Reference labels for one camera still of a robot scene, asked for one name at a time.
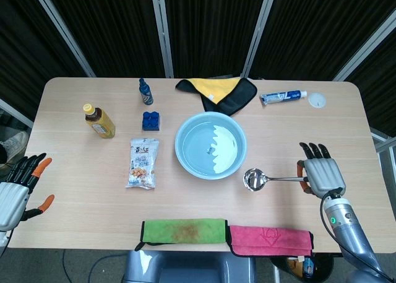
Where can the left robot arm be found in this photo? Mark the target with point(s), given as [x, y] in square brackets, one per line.
[3, 242]

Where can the white snack bag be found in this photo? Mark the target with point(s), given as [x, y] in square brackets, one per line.
[142, 165]

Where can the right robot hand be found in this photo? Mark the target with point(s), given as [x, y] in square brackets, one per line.
[325, 174]

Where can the blue spray bottle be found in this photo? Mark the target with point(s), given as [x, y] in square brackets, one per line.
[146, 94]

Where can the grey robot torso base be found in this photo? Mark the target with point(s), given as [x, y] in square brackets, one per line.
[185, 267]

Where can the yellow corn tea bottle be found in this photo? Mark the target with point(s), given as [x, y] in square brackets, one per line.
[102, 125]

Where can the light blue bowl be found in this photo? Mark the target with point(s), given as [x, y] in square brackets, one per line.
[195, 140]

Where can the blue plastic building block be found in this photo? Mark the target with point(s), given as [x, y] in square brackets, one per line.
[151, 121]

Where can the white round plastic lid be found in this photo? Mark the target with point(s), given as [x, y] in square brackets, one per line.
[317, 100]

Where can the pink microfiber cloth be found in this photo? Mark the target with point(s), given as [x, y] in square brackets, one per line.
[269, 239]

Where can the green microfiber cloth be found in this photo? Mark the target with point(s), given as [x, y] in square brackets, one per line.
[185, 230]

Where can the white partition post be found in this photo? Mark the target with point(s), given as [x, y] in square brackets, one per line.
[62, 32]
[365, 50]
[257, 32]
[162, 32]

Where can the white blue toothpaste tube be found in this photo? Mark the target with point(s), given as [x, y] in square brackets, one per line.
[278, 98]

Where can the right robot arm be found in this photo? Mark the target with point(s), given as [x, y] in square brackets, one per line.
[343, 221]

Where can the white partition foot rail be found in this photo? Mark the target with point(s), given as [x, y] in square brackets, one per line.
[15, 112]
[383, 139]

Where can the yellow and black cloth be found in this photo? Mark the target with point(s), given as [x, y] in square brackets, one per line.
[216, 88]

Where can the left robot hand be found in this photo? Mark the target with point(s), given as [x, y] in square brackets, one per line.
[12, 199]

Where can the black waste bin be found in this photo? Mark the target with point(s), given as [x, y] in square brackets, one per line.
[321, 264]

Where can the grey sneaker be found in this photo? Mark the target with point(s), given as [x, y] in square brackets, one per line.
[14, 146]

